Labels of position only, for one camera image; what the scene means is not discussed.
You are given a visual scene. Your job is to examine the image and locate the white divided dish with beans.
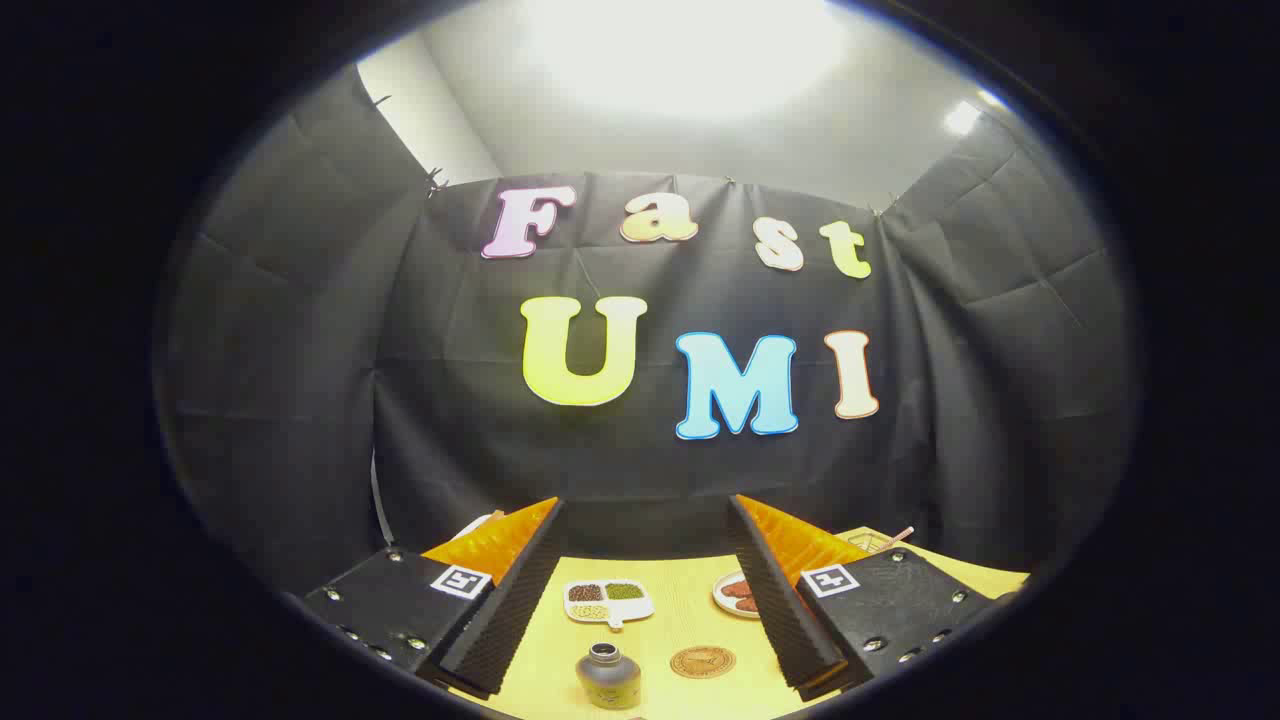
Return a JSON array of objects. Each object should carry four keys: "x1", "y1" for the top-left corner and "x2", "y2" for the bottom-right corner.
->
[{"x1": 562, "y1": 578, "x2": 656, "y2": 631}]

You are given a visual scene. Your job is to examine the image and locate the white oval plate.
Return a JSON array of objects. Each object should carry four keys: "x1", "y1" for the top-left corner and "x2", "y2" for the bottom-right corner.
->
[{"x1": 712, "y1": 570, "x2": 763, "y2": 621}]

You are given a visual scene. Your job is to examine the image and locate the light wooden table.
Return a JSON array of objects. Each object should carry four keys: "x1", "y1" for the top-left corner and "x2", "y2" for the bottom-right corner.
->
[{"x1": 420, "y1": 525, "x2": 1031, "y2": 720}]

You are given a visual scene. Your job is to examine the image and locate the silver bottle with green label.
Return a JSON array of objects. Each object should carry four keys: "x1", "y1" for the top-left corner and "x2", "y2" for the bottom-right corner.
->
[{"x1": 576, "y1": 643, "x2": 643, "y2": 711}]

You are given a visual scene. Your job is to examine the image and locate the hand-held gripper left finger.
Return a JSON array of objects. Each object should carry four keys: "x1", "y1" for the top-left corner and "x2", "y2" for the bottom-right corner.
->
[{"x1": 303, "y1": 496, "x2": 568, "y2": 699}]

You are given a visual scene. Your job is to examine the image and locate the round cork coaster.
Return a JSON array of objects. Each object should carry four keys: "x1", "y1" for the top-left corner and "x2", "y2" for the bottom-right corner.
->
[{"x1": 669, "y1": 645, "x2": 738, "y2": 680}]

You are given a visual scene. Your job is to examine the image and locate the black backdrop cloth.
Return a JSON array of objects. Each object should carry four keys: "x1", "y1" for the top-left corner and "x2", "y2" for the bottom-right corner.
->
[{"x1": 160, "y1": 65, "x2": 1141, "y2": 601}]

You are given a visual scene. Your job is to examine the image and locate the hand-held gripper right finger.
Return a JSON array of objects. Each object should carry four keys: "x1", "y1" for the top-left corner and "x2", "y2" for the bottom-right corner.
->
[{"x1": 727, "y1": 494, "x2": 1004, "y2": 703}]

